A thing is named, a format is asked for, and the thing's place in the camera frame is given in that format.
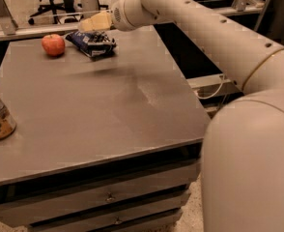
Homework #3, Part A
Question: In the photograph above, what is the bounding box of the red apple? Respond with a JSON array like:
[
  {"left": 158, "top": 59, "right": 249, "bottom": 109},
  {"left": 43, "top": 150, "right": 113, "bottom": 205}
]
[{"left": 42, "top": 34, "right": 65, "bottom": 56}]

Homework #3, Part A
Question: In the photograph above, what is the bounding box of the blue chip bag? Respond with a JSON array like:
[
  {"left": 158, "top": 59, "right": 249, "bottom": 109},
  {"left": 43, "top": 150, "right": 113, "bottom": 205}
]
[{"left": 65, "top": 31, "right": 117, "bottom": 58}]

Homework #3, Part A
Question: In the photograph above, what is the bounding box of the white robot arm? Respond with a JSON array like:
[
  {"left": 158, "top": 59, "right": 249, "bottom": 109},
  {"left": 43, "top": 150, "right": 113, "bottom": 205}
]
[{"left": 79, "top": 0, "right": 284, "bottom": 232}]

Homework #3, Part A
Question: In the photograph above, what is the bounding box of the grey drawer cabinet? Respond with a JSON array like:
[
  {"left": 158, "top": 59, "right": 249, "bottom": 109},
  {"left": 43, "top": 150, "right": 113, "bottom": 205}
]
[{"left": 0, "top": 27, "right": 209, "bottom": 232}]

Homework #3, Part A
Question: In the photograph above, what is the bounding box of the grey metal beam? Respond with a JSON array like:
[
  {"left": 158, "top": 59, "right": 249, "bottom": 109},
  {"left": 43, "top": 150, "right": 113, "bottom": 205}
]
[{"left": 187, "top": 74, "right": 240, "bottom": 100}]

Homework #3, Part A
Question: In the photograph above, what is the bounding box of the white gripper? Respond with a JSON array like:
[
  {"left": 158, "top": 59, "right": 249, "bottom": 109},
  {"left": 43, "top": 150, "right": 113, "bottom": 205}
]
[{"left": 78, "top": 0, "right": 156, "bottom": 32}]

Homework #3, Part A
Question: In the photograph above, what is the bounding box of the white cable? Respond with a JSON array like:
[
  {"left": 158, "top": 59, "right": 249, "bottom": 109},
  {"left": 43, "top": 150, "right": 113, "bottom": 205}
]
[{"left": 195, "top": 74, "right": 227, "bottom": 101}]

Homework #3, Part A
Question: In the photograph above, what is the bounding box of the metal railing frame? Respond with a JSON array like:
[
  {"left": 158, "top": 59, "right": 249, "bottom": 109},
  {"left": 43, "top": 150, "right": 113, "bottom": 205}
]
[{"left": 0, "top": 0, "right": 270, "bottom": 42}]

